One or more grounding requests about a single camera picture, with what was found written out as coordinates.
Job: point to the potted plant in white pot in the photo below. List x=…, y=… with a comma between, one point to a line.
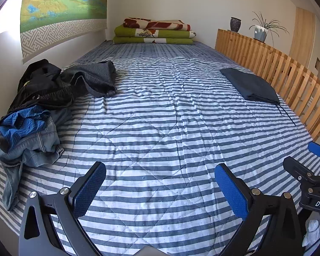
x=261, y=33

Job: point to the blue striped shirt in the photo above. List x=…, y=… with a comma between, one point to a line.
x=21, y=126

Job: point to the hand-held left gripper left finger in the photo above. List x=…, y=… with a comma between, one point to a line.
x=89, y=189

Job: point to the blue white striped quilt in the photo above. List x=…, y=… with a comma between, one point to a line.
x=162, y=112

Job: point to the light wooden door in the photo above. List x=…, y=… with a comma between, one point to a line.
x=304, y=37

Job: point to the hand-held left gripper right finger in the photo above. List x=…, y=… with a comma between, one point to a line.
x=233, y=192

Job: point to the folded dark navy garment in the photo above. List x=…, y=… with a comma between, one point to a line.
x=253, y=85

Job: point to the light blue denim jeans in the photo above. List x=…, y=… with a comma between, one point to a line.
x=40, y=144

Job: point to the dark ceramic vase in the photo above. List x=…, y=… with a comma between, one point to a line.
x=235, y=24

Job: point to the wooden slatted bed rail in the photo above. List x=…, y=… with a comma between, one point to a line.
x=269, y=64

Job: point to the grey shorts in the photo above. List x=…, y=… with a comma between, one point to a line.
x=96, y=77

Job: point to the red floral folded blanket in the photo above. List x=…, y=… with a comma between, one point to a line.
x=154, y=24

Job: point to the landscape wall poster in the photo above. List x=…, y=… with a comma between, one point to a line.
x=64, y=2

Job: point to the person's right hand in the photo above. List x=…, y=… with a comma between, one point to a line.
x=313, y=232

